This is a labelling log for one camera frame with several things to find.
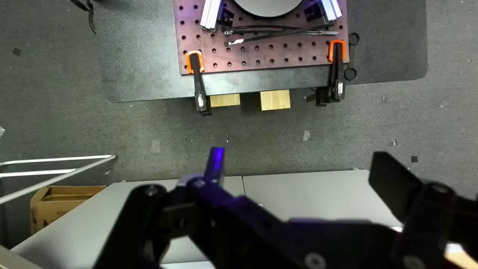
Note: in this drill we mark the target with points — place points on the left orange-handled bar clamp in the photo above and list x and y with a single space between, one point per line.
194 67

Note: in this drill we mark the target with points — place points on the round grey robot base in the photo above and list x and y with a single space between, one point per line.
267 8

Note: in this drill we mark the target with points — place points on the left wooden block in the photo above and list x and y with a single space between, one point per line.
224 101

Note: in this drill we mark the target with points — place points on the wooden block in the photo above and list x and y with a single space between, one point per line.
275 101
224 101

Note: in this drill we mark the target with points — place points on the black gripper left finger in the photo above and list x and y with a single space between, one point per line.
224 228

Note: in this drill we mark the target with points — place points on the metal wire rack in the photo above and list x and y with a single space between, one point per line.
52 171

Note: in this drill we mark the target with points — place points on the right orange-handled bar clamp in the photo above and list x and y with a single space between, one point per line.
334 89

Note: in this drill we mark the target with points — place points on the brown cardboard box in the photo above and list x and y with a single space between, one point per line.
52 203

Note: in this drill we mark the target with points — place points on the maroon perforated base plate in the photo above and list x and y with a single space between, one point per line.
231 40

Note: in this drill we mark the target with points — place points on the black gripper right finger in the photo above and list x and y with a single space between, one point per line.
431 215

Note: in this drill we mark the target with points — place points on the orange-handled bar clamp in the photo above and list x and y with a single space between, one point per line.
334 89
194 67

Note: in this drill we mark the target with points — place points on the right wooden block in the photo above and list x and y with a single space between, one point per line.
275 101

